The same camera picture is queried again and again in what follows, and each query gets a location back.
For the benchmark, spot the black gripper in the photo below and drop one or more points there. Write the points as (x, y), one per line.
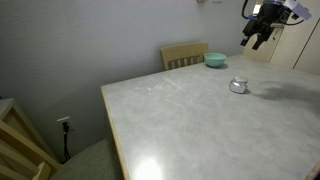
(266, 18)

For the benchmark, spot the silver jar lid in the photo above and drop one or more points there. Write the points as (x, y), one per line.
(240, 79)

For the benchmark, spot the teal bowl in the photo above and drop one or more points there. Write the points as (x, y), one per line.
(215, 60)

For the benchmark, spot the cream tall cabinet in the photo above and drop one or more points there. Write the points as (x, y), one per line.
(293, 46)

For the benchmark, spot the light wooden chair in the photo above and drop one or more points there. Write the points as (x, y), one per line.
(183, 51)

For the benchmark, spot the brown object corner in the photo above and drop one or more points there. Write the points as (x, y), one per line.
(316, 173)

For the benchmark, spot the wooden chair with green cushion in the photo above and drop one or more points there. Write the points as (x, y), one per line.
(20, 143)

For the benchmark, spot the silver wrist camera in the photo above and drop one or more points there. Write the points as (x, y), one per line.
(298, 9)

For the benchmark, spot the white wall outlet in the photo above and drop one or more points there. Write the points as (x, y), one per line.
(61, 119)

